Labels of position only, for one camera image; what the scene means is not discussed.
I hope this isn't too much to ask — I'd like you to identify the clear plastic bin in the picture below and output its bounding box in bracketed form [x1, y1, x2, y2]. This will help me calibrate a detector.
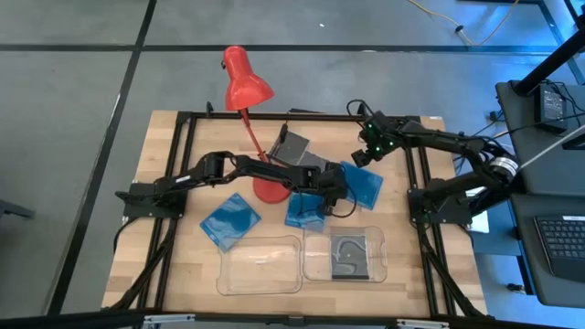
[302, 225, 388, 283]
[216, 234, 304, 297]

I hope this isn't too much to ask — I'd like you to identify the black cable bundle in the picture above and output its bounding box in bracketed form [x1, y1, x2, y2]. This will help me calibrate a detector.
[420, 226, 485, 319]
[109, 218, 179, 312]

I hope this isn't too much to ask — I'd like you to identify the white paper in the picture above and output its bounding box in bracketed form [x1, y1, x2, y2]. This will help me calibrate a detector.
[469, 210, 491, 235]

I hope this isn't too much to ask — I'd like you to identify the black jewel case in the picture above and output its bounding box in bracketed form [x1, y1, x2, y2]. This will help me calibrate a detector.
[296, 150, 342, 177]
[267, 131, 312, 166]
[329, 234, 370, 281]

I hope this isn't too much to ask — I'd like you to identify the dark grey furniture foot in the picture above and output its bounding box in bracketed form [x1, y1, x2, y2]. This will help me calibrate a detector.
[0, 198, 37, 220]

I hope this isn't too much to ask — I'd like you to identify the black rig beam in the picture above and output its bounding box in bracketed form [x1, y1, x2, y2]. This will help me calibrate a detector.
[0, 309, 585, 329]

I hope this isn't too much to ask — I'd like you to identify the red desk lamp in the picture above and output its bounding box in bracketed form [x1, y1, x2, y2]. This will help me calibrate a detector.
[221, 44, 293, 205]

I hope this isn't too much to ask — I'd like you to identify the black keyboard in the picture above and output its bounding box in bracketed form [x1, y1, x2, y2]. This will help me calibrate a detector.
[533, 214, 585, 284]

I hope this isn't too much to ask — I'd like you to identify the grey side desk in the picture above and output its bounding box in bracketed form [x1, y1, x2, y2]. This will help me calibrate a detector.
[495, 80, 585, 197]

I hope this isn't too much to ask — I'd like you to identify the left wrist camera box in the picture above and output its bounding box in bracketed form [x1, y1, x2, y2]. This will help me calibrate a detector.
[321, 195, 339, 218]

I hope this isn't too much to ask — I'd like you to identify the black aluminium table frame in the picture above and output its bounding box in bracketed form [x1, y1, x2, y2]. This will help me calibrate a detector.
[154, 102, 458, 317]

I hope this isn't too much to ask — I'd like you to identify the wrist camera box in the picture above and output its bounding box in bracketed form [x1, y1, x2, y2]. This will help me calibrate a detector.
[321, 195, 339, 218]
[350, 147, 372, 169]

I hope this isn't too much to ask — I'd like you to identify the black camera cable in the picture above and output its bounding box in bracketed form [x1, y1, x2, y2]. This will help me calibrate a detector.
[335, 180, 359, 219]

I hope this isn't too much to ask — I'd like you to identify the black power brick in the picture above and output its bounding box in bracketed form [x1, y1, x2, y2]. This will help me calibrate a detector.
[533, 83, 569, 134]

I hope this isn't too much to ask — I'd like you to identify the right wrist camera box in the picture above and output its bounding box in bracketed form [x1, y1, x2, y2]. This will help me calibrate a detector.
[350, 147, 372, 169]

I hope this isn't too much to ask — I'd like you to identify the white cable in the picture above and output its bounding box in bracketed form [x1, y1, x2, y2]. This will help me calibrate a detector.
[518, 122, 585, 170]

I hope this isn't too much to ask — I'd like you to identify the dark keyboard tray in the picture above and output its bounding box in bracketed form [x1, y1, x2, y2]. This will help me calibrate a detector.
[509, 191, 585, 308]

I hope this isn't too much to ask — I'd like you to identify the black rig pole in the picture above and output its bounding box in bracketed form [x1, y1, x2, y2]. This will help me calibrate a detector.
[514, 27, 585, 97]

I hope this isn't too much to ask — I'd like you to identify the yellow cable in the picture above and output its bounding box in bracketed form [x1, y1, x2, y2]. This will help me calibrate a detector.
[405, 0, 522, 48]

